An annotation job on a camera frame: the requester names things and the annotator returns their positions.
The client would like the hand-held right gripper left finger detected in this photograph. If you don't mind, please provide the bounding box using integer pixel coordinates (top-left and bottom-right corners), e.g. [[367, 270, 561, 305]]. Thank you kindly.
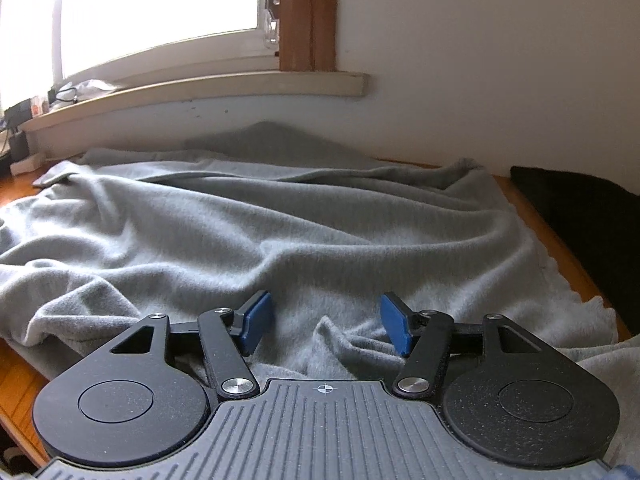
[[107, 290, 274, 401]]

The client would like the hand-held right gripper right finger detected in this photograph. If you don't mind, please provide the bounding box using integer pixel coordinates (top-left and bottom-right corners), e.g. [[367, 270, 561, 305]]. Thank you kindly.
[[380, 292, 543, 401]]

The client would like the grey sweatshirt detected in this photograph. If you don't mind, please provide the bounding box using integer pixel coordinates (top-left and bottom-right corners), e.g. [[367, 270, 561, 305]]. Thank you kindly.
[[0, 121, 640, 461]]

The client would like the black bag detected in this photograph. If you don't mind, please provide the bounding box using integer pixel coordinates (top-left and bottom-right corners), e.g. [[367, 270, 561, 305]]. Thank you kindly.
[[510, 165, 640, 336]]

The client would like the beige window sill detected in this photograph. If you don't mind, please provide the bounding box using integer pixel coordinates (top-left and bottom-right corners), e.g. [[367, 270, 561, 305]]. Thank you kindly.
[[20, 71, 371, 136]]

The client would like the white plastic block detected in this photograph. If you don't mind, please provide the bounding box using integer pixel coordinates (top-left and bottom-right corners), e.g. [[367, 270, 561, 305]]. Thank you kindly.
[[10, 154, 46, 177]]

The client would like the clear plastic bag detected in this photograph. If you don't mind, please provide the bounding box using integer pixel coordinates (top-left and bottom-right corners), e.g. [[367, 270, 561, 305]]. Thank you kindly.
[[57, 79, 123, 106]]

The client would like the dark box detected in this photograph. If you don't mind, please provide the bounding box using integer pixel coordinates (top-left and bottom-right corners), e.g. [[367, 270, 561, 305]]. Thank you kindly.
[[4, 100, 35, 127]]

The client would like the white window frame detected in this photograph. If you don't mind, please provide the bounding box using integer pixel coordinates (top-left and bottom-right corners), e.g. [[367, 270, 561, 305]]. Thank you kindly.
[[50, 0, 281, 88]]

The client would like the blind chain with clear weight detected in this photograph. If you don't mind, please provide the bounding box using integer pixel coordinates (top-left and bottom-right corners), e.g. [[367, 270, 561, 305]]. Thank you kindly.
[[264, 0, 282, 47]]

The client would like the wooden window frame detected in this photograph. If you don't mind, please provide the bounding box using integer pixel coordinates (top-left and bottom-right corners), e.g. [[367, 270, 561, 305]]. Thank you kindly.
[[279, 0, 341, 73]]

